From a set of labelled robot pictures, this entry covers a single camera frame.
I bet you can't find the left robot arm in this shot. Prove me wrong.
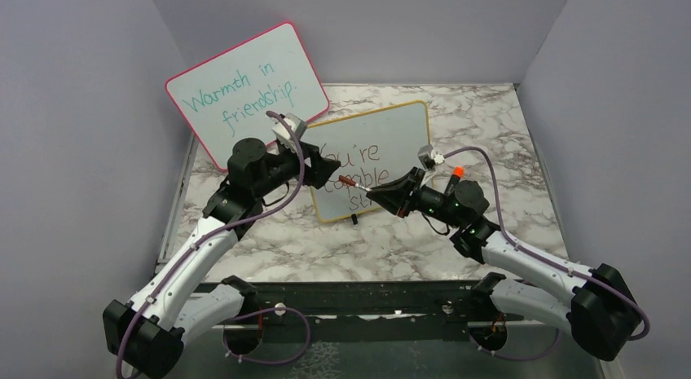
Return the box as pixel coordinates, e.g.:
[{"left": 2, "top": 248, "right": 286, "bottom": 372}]
[{"left": 103, "top": 138, "right": 340, "bottom": 378}]

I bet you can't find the pink framed whiteboard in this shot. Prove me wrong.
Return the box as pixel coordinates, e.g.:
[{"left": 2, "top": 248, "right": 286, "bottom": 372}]
[{"left": 165, "top": 22, "right": 330, "bottom": 170}]

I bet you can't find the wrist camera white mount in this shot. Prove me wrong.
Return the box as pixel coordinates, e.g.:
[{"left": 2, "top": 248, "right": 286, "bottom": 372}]
[
  {"left": 266, "top": 111, "right": 307, "bottom": 154},
  {"left": 417, "top": 144, "right": 445, "bottom": 186}
]

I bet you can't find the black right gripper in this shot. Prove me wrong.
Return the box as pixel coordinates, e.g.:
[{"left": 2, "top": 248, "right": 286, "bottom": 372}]
[{"left": 368, "top": 166, "right": 464, "bottom": 228}]

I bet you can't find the yellow framed whiteboard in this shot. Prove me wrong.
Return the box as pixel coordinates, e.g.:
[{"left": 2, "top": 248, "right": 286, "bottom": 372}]
[{"left": 303, "top": 100, "right": 430, "bottom": 223}]

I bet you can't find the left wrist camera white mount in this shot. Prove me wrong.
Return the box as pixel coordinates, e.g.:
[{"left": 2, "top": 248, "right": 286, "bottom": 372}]
[{"left": 266, "top": 111, "right": 307, "bottom": 154}]

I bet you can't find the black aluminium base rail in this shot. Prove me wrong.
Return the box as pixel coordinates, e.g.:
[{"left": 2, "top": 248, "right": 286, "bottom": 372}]
[{"left": 156, "top": 279, "right": 611, "bottom": 346}]

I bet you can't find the black marker orange cap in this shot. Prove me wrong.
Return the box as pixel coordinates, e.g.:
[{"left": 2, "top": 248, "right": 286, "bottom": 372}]
[{"left": 443, "top": 166, "right": 464, "bottom": 196}]

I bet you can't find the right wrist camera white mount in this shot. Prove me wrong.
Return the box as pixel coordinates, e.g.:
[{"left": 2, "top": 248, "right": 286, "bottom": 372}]
[{"left": 417, "top": 144, "right": 445, "bottom": 186}]

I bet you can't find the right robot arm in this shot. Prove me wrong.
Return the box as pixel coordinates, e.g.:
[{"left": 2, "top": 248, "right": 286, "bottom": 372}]
[{"left": 366, "top": 167, "right": 644, "bottom": 361}]

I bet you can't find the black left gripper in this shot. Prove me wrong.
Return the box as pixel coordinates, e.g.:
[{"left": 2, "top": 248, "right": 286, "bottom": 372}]
[{"left": 253, "top": 139, "right": 341, "bottom": 199}]

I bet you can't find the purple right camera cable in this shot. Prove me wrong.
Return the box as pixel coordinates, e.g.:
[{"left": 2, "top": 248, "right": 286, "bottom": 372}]
[{"left": 439, "top": 145, "right": 652, "bottom": 363}]

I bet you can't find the brown marker cap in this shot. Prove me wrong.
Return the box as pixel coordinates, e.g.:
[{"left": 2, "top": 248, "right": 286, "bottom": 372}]
[{"left": 338, "top": 175, "right": 357, "bottom": 187}]

